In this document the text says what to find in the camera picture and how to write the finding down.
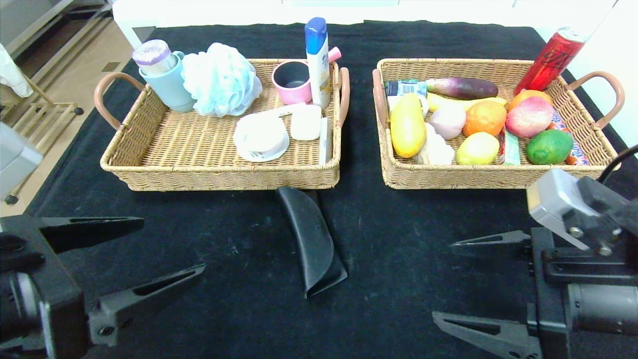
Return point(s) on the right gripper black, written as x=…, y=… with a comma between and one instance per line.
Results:
x=547, y=289

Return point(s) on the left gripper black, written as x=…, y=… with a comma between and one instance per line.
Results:
x=56, y=284

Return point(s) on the yellow green lemon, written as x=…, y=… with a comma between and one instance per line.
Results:
x=477, y=148

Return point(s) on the striped bread roll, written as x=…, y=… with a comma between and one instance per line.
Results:
x=438, y=152

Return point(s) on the pinkish grey ball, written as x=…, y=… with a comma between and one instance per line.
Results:
x=448, y=122

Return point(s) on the yellow oval bread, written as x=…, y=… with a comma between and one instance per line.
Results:
x=407, y=129

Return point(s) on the black pouch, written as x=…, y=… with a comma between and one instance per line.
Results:
x=314, y=239

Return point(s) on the white round pad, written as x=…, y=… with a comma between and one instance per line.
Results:
x=260, y=137

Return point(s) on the black table cloth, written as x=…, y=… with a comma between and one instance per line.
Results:
x=398, y=224

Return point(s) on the green snack packet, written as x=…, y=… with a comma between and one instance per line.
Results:
x=509, y=151

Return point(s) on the green lime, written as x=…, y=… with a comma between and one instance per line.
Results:
x=548, y=147

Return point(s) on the orange blue snack packet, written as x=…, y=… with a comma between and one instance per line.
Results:
x=577, y=154

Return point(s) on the wooden rolling rack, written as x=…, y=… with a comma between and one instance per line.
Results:
x=45, y=124

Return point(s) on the orange fruit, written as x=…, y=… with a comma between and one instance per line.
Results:
x=484, y=118

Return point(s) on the pink peach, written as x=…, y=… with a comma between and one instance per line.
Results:
x=528, y=117

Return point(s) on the teal plastic cup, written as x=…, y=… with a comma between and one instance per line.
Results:
x=171, y=91

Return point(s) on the yellow banana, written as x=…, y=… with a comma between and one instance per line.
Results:
x=438, y=101

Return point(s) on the small white green carton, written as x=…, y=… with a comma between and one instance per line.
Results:
x=425, y=105

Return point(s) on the purple eggplant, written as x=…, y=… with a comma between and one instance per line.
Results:
x=463, y=89

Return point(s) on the light blue bath loofah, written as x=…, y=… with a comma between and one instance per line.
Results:
x=221, y=81

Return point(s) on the white hanging cloth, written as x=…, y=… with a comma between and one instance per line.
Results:
x=12, y=75

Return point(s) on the small blue carton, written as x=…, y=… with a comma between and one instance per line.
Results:
x=404, y=89

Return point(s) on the thin white plastic case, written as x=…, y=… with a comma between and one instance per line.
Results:
x=323, y=143

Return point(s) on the red soda can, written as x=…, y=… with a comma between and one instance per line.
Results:
x=548, y=61

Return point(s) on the white soap bar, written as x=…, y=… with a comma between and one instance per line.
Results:
x=306, y=124

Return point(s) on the white tube with pink cap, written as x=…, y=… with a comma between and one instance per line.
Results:
x=294, y=108

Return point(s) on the pink mug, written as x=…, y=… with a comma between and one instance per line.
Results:
x=286, y=96

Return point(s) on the white table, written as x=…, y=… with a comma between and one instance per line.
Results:
x=144, y=15

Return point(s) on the white shampoo bottle blue cap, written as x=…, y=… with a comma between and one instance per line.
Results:
x=319, y=69

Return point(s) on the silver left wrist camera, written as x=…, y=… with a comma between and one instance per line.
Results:
x=15, y=154

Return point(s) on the grey shelf frame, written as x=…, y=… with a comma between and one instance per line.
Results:
x=40, y=27

